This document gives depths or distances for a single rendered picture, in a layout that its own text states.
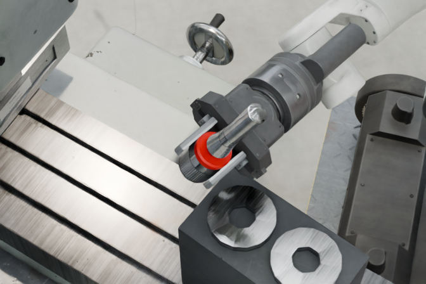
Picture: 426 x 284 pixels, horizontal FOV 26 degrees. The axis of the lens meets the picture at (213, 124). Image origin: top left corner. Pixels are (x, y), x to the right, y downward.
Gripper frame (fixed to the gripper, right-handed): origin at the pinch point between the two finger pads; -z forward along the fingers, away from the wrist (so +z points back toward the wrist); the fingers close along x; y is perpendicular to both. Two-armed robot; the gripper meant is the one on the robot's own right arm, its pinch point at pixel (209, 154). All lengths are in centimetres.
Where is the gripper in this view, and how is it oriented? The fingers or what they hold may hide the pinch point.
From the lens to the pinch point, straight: 113.8
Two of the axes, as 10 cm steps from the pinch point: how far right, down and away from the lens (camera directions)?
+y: -3.9, 3.6, 8.5
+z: 6.5, -5.4, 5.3
